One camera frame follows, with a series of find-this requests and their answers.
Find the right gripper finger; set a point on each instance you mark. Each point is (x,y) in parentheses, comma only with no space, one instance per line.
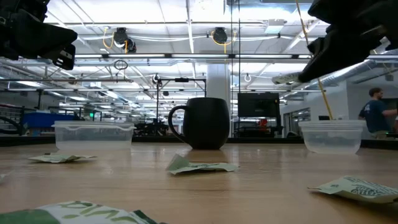
(342,49)
(342,12)

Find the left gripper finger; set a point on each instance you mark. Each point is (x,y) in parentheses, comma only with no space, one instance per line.
(65,57)
(43,37)

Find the green white sweetener packet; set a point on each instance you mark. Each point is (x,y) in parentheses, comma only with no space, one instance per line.
(357,188)
(59,158)
(199,167)
(286,78)

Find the dark green sweetener packet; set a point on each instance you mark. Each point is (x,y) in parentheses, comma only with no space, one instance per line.
(77,213)

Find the blue workbench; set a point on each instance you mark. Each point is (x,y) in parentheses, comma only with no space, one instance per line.
(46,119)

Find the person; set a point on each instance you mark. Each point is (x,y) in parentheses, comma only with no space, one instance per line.
(374,115)

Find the clear rectangular plastic container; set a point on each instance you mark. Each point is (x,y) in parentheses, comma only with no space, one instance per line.
(93,137)

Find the clear round plastic container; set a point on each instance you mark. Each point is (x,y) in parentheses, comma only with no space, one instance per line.
(332,138)

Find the black monitor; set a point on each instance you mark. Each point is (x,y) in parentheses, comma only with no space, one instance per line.
(258,104)

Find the white pillar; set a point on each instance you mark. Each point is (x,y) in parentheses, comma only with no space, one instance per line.
(217,81)

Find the dark green ceramic mug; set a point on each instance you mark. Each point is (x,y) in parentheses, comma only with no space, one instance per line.
(205,124)

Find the silver ventilation duct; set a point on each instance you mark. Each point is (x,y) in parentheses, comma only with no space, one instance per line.
(348,73)

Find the black aluminium table frame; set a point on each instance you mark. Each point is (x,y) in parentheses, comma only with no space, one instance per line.
(149,140)

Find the black gantry frame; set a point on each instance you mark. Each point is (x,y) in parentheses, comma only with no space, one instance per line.
(182,80)

